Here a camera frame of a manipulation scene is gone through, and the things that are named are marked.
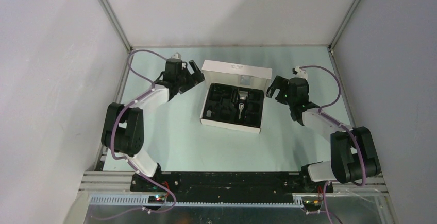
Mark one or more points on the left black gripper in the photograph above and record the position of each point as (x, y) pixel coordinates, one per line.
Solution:
(196, 79)

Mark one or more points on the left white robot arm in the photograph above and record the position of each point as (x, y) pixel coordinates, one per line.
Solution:
(123, 132)

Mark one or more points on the aluminium frame post right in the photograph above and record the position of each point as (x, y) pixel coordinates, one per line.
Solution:
(347, 17)

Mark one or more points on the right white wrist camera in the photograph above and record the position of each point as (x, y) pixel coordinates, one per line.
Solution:
(300, 73)

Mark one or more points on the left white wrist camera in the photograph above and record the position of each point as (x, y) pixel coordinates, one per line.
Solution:
(176, 56)

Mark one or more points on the white cardboard kit box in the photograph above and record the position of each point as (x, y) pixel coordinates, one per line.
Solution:
(239, 75)

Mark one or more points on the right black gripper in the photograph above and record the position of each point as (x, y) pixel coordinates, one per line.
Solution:
(281, 83)

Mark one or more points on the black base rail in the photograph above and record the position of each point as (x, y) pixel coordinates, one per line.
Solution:
(230, 187)

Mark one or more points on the aluminium frame post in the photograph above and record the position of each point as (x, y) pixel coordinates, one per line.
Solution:
(347, 17)
(115, 23)

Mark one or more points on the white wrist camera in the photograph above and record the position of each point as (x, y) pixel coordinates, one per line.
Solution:
(176, 56)
(300, 73)

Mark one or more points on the black silver hair clipper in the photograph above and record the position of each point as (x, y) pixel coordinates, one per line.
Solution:
(243, 95)

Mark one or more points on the aluminium frame post left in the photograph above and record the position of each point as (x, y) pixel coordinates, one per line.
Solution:
(115, 23)

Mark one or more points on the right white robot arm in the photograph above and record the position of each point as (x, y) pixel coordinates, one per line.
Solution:
(353, 156)

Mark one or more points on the black plastic tray insert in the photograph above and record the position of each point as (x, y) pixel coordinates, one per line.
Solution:
(221, 105)

